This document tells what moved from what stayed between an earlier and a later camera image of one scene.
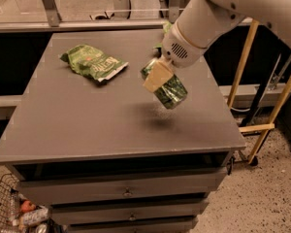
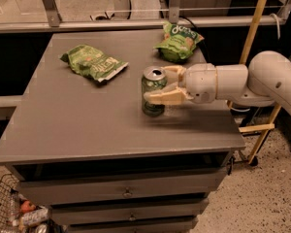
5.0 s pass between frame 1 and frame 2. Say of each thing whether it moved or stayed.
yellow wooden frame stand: stayed
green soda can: moved
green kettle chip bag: stayed
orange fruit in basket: stayed
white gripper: moved
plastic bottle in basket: stayed
